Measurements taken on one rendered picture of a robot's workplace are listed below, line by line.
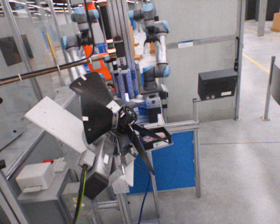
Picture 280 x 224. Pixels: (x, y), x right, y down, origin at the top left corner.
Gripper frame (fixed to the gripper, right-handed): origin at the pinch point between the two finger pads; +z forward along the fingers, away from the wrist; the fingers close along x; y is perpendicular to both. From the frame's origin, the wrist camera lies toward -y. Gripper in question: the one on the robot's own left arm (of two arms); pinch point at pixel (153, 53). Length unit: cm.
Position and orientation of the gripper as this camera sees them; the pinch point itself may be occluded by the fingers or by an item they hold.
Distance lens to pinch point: 169.7
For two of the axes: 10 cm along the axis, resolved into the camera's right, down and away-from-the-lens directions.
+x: -9.9, 1.4, 0.5
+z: 1.4, 9.0, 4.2
